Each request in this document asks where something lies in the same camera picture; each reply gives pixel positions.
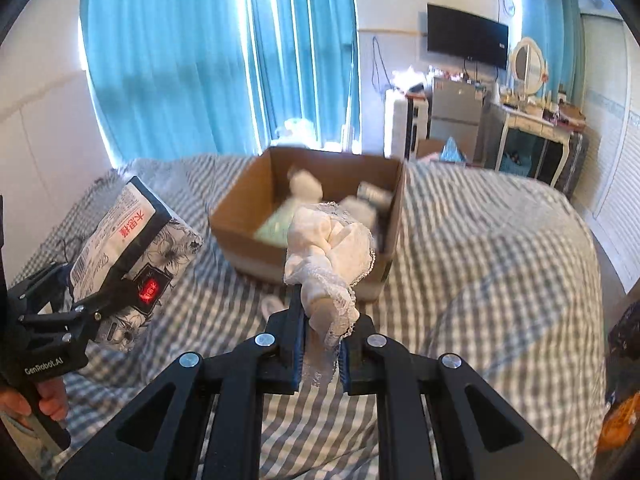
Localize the person's left hand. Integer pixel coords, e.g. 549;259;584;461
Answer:
0;376;70;424

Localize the white dressing table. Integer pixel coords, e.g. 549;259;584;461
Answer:
486;104;589;197

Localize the gray checkered bed quilt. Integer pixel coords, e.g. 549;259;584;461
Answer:
8;153;609;480

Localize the white tape roll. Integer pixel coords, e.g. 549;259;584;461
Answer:
357;181;393;214

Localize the white sock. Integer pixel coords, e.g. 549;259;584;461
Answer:
288;167;323;204

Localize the blue floral tissue pack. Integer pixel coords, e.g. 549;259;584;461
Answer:
253;197;300;248

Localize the brown cardboard box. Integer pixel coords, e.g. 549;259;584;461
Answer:
209;146;407;302

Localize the narrow blue curtain right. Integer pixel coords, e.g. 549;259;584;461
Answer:
522;0;585;105

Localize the cream lace cloth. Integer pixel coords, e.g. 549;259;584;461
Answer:
283;203;375;387

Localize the black cable on bed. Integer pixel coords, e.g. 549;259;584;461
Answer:
52;231;89;266

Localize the small cardboard box on floor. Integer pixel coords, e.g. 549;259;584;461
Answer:
416;138;468;164

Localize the teal waste bin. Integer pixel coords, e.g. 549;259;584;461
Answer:
500;151;532;177

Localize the white oval vanity mirror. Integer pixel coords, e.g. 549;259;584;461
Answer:
510;37;549;96

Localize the silver mini fridge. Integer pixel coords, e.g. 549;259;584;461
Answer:
430;77;484;162

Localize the black white tissue pack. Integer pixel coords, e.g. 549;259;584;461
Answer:
70;176;203;352

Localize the black wall television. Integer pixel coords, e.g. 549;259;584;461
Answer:
426;4;509;70

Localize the white suitcase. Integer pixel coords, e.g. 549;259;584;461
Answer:
383;90;430;159

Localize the clear water jug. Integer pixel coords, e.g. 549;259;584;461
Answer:
270;118;321;150

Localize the white sliding wardrobe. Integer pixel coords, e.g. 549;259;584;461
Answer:
574;14;639;292

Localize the large blue curtain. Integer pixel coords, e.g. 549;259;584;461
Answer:
79;0;360;162

